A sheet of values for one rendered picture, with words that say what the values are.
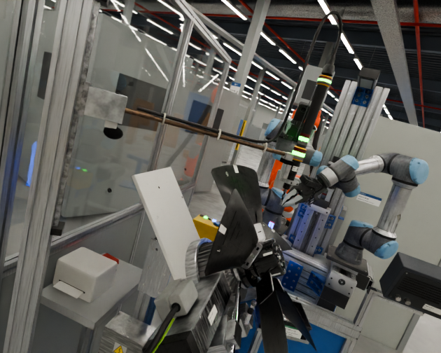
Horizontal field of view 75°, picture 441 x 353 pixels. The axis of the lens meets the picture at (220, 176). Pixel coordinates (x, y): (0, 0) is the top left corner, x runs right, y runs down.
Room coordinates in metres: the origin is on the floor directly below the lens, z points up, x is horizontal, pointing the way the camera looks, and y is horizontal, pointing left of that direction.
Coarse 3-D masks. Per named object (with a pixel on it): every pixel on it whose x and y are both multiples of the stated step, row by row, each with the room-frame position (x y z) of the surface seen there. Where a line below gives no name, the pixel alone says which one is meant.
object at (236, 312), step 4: (240, 284) 0.82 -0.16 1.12; (240, 288) 0.81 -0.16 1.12; (236, 296) 0.77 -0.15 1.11; (240, 296) 0.77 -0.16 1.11; (236, 300) 0.75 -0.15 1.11; (240, 300) 0.76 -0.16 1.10; (236, 304) 0.74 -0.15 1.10; (236, 308) 0.72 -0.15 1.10; (232, 312) 0.71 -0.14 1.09; (236, 312) 0.71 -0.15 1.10; (232, 316) 0.70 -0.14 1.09; (236, 316) 0.69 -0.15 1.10; (232, 344) 0.62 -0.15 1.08; (232, 348) 0.61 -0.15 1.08; (232, 352) 0.59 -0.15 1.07
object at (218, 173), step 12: (216, 168) 0.98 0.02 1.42; (228, 168) 1.02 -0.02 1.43; (240, 168) 1.06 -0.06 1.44; (216, 180) 0.96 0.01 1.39; (228, 180) 0.99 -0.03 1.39; (240, 180) 1.02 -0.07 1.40; (252, 180) 1.06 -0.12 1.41; (228, 192) 0.97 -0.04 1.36; (240, 192) 0.99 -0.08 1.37; (252, 192) 1.02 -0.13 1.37; (252, 204) 0.99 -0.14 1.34; (252, 216) 0.96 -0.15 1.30
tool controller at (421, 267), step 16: (400, 256) 1.22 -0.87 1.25; (384, 272) 1.28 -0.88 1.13; (400, 272) 1.16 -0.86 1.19; (416, 272) 1.14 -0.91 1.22; (432, 272) 1.16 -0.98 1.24; (384, 288) 1.22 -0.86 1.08; (400, 288) 1.17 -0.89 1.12; (416, 288) 1.15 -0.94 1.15; (432, 288) 1.13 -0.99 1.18; (416, 304) 1.16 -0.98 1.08; (432, 304) 1.14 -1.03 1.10
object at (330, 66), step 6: (330, 60) 0.98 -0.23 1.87; (324, 66) 0.98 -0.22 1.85; (330, 66) 0.97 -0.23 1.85; (324, 72) 0.97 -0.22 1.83; (330, 72) 0.97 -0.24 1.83; (294, 162) 0.97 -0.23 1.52; (300, 162) 0.98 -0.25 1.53; (294, 168) 0.97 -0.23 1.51; (288, 174) 0.97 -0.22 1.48; (294, 174) 0.97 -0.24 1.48; (288, 186) 0.98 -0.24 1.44
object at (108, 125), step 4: (104, 124) 0.74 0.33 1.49; (108, 124) 0.74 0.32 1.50; (112, 124) 0.74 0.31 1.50; (116, 124) 0.74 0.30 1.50; (104, 128) 0.74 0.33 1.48; (108, 128) 0.74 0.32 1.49; (112, 128) 0.74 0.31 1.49; (116, 128) 0.75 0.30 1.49; (104, 132) 0.74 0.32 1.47; (108, 132) 0.73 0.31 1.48; (112, 132) 0.74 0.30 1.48; (116, 132) 0.74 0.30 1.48; (120, 132) 0.75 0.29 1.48; (108, 136) 0.74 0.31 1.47; (112, 136) 0.74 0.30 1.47; (116, 136) 0.74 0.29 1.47; (120, 136) 0.75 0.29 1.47
